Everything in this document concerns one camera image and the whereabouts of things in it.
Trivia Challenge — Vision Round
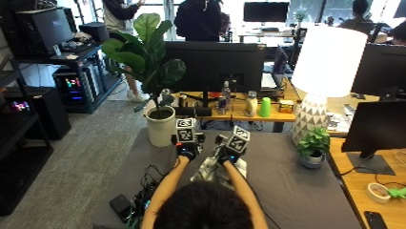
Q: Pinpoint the black smartphone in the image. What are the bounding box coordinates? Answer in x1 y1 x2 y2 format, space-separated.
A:
363 210 390 229

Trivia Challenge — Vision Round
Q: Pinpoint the small green potted plant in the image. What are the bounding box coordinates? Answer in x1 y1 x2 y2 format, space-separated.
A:
295 126 332 160

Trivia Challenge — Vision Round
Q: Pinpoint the clear glass bottle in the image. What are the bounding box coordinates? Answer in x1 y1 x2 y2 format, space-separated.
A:
219 80 233 112

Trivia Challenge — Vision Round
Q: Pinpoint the roll of white tape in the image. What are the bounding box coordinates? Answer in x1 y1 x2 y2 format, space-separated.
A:
364 181 392 204

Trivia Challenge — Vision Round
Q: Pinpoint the large leafy green plant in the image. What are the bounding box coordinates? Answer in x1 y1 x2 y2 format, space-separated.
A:
100 12 187 113

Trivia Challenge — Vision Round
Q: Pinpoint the black metal shelf rack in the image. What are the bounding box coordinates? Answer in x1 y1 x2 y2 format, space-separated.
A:
8 41 123 115

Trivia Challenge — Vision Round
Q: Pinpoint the green plastic cup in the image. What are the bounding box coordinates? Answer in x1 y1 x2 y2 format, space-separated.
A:
257 96 273 118

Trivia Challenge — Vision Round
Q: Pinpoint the black computer tower lit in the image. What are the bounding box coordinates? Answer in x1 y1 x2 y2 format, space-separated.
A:
52 65 102 106

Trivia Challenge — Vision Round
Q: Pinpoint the yellow small box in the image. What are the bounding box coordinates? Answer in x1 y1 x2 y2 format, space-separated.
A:
278 99 295 115

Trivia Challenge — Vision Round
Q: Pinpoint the white patterned lamp base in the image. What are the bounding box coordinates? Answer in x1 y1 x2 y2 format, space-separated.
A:
290 93 330 147

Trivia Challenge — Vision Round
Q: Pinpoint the bundle of black cables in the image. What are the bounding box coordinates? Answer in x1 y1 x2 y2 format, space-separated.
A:
125 163 179 229

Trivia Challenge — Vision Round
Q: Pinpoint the black distant monitor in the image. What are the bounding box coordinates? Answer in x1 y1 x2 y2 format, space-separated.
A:
242 1 290 24

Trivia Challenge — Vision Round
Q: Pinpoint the silver can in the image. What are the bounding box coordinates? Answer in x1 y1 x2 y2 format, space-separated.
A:
159 88 173 103

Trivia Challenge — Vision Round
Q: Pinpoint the black monitor on stand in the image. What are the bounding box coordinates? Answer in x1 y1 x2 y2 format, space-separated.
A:
339 99 406 177

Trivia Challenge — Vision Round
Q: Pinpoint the person's right hand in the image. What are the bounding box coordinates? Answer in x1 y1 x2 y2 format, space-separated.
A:
213 134 243 166

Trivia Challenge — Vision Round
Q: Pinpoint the grey small plant pot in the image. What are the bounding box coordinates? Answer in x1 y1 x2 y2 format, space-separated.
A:
298 150 327 170

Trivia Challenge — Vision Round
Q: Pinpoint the green small toy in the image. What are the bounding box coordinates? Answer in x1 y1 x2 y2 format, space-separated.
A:
387 186 406 200

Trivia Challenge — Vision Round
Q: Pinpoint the wooden desk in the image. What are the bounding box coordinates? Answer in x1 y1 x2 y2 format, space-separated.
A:
169 77 306 134
327 93 406 229

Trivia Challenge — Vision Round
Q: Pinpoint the black power bank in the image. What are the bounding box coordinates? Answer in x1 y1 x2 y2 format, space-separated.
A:
107 194 133 223

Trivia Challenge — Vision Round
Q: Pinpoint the white plant pot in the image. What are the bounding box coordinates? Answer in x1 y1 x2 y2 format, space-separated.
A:
143 105 177 148

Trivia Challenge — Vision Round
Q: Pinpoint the person's left hand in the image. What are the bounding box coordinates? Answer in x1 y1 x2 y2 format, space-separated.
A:
170 133 206 162

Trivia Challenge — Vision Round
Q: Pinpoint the patterned grey white cloth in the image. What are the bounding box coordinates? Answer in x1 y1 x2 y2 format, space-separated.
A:
189 155 249 191

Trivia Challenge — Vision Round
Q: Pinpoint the black speaker box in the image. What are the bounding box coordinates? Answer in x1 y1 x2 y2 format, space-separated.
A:
77 21 111 44

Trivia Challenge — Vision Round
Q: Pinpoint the the person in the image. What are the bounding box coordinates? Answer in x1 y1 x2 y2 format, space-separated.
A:
139 133 270 229

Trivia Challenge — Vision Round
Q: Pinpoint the black large case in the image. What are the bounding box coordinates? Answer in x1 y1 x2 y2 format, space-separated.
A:
0 6 78 59

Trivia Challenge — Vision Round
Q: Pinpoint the black shelf unit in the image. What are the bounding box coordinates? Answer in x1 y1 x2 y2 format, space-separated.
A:
0 56 56 218

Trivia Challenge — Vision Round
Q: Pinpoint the white marker cube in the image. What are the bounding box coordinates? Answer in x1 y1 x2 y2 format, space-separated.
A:
225 125 251 156
175 117 198 144

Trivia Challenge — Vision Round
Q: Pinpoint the white table lamp shade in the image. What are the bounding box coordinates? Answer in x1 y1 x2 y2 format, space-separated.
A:
290 26 368 99

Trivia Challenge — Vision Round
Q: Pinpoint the large black monitor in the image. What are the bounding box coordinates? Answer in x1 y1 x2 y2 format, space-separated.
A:
162 40 266 109

